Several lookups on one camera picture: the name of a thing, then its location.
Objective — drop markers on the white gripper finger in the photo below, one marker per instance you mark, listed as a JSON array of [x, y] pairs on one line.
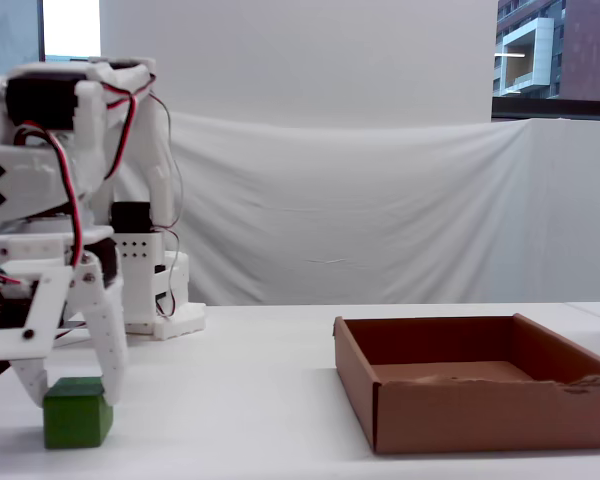
[[30, 377], [110, 345]]

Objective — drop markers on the green cube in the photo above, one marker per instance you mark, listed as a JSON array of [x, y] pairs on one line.
[[75, 420]]

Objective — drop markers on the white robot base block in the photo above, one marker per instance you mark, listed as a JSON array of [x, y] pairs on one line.
[[180, 322]]

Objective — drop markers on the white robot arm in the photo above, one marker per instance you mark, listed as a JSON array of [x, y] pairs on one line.
[[90, 125]]

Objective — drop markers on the brown cardboard box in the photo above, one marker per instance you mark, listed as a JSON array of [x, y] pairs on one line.
[[480, 420]]

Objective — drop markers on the white cloth backdrop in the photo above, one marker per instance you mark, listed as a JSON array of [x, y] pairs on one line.
[[380, 210]]

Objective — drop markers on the building outside window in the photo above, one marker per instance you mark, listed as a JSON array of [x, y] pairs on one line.
[[580, 45]]

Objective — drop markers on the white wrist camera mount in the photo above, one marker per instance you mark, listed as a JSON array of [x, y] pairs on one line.
[[45, 305]]

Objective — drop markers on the dark window rail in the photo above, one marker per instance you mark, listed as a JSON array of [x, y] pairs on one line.
[[555, 109]]

